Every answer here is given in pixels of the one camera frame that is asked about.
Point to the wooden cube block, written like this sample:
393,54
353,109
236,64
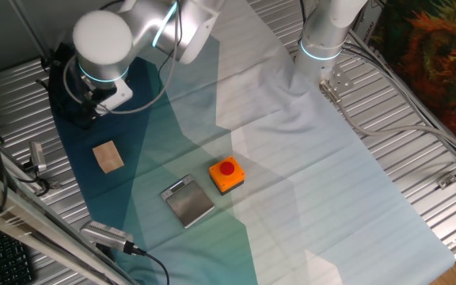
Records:
108,157

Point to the black computer keyboard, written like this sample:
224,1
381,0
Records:
0,257

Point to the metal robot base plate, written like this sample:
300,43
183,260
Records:
340,77

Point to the small metal corner bracket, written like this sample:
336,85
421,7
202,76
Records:
447,181

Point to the silver digital kitchen scale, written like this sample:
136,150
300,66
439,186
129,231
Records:
190,202

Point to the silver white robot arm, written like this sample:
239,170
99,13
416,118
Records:
105,43

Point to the silver ribbed depth camera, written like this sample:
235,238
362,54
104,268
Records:
105,234

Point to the grey corrugated robot conduit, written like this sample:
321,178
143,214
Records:
390,130

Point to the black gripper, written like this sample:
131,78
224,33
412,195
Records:
95,101

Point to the blue green white tablecloth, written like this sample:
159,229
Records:
291,178

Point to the grey clamp on rail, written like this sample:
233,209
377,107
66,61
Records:
37,156

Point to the orange emergency stop button box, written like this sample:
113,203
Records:
226,174

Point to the white cardboard box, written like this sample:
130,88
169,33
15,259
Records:
368,23

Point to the colourful orange green cloth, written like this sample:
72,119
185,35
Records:
434,55

